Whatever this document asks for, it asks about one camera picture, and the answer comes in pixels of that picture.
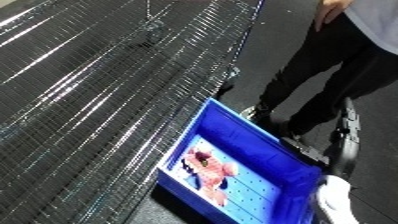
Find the pink plush toy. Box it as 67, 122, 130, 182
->
177, 146, 240, 208

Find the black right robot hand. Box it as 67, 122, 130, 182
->
277, 97, 365, 178

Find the person's hand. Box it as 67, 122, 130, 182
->
312, 0, 358, 33

